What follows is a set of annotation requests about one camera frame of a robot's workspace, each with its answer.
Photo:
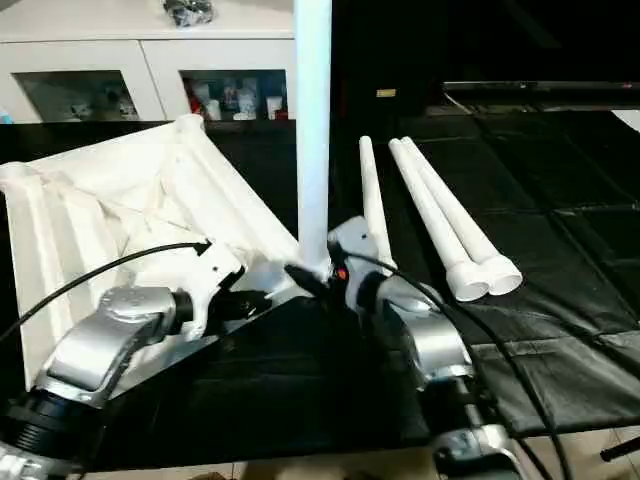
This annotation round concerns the white glass-door cabinet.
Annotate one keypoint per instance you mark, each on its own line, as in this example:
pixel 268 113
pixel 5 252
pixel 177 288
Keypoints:
pixel 90 50

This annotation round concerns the white plastic table leg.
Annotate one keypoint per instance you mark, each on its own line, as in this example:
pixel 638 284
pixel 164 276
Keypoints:
pixel 313 130
pixel 374 200
pixel 430 215
pixel 460 215

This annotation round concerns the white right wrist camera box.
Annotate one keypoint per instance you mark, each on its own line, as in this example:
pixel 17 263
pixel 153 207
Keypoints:
pixel 352 238

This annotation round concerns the black tripod stand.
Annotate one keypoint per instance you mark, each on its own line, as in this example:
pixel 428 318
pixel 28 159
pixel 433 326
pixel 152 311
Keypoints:
pixel 622 448

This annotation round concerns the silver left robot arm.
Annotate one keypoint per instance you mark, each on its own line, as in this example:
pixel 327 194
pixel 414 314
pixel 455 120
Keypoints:
pixel 90 360

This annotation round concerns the red bottle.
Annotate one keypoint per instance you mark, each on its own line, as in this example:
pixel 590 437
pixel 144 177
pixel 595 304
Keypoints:
pixel 194 100

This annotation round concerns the dark metal rail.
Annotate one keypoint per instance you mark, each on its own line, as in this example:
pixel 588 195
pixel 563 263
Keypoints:
pixel 540 88

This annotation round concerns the small yellow label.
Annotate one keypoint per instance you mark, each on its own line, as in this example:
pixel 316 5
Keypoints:
pixel 386 93

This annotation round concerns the black work mat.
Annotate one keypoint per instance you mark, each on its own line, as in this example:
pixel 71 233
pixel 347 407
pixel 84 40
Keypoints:
pixel 300 400

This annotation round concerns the dark bundle on cabinet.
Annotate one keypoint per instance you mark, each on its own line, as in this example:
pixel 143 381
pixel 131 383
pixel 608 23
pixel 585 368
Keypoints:
pixel 188 12

